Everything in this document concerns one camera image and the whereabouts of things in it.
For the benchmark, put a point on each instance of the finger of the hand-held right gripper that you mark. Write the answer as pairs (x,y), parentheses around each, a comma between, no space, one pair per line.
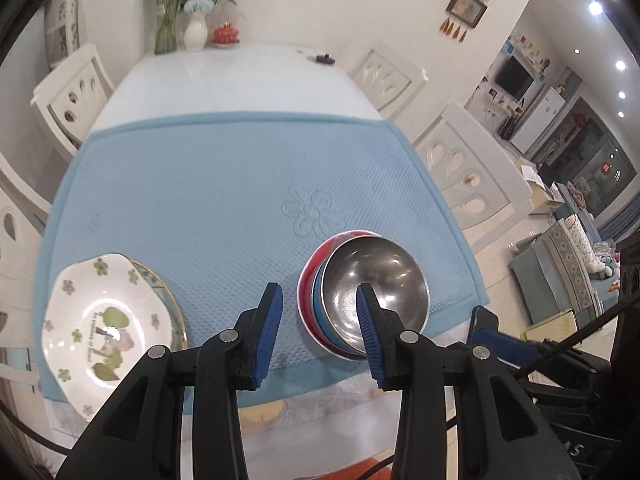
(485,327)

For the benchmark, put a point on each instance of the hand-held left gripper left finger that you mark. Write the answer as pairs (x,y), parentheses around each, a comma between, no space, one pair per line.
(267,340)

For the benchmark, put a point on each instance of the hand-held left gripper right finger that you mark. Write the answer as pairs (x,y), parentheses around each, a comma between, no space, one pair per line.
(371,340)

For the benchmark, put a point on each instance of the blue steel-lined bowl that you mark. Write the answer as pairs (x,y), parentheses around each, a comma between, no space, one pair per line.
(380,270)

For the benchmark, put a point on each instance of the square floral plate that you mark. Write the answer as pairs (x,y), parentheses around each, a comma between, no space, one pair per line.
(90,300)

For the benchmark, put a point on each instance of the round gold-rimmed plate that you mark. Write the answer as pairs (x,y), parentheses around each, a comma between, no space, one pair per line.
(176,327)

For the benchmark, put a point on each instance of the patterned sofa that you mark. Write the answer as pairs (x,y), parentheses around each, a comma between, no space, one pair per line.
(560,270)

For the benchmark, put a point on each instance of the plush toy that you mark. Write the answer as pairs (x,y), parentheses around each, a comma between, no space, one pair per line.
(602,260)

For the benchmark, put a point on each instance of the blue table mat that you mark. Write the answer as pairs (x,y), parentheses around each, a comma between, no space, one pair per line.
(200,200)

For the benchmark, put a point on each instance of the white chair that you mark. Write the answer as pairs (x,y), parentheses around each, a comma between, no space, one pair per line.
(387,80)
(20,210)
(65,15)
(470,170)
(75,95)

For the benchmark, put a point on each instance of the dark glass cabinet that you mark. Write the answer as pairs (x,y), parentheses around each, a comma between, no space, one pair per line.
(595,155)

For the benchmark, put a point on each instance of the white refrigerator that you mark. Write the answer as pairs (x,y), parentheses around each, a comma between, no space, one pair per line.
(539,120)

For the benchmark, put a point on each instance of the television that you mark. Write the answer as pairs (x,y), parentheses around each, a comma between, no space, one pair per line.
(514,77)

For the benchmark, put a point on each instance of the black remote control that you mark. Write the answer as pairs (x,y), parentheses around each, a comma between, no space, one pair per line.
(324,58)

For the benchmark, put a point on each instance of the orange hanging ornaments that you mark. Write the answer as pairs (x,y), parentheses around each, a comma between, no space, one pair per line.
(454,29)

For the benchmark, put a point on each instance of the red lidded pot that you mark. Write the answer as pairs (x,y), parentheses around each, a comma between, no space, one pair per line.
(226,35)

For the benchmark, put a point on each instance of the white vase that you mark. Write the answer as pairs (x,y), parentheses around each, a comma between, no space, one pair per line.
(195,32)

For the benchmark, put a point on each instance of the small framed picture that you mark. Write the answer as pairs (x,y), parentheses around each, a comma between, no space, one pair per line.
(466,6)

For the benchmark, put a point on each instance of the glass vase with green stems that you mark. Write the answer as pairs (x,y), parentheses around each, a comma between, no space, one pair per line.
(166,30)

